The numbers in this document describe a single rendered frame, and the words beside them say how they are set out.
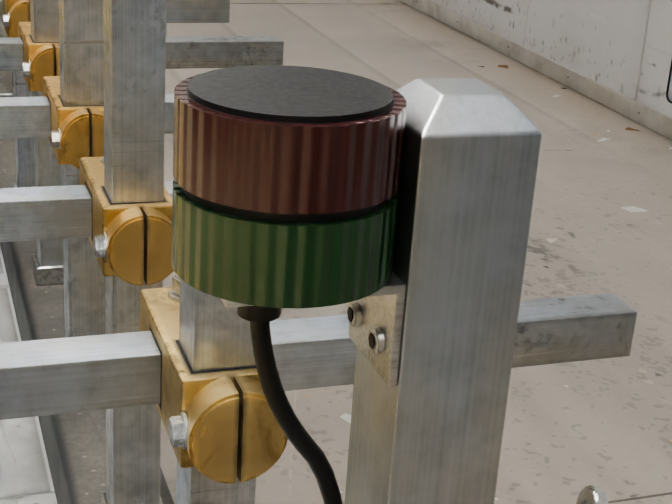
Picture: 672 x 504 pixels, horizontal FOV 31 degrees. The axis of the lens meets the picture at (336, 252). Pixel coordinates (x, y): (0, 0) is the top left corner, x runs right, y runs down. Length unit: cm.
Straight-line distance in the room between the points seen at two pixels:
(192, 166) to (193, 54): 108
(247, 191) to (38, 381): 36
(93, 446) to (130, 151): 34
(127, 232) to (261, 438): 25
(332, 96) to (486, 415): 11
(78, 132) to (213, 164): 75
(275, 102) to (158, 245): 52
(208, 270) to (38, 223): 57
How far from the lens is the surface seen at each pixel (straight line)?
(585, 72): 549
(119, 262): 82
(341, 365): 68
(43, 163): 135
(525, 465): 248
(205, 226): 31
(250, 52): 140
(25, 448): 124
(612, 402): 278
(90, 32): 106
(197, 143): 30
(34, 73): 129
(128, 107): 82
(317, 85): 32
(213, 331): 60
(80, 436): 110
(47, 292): 138
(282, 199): 30
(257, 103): 30
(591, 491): 46
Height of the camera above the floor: 125
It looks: 21 degrees down
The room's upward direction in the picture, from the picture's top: 4 degrees clockwise
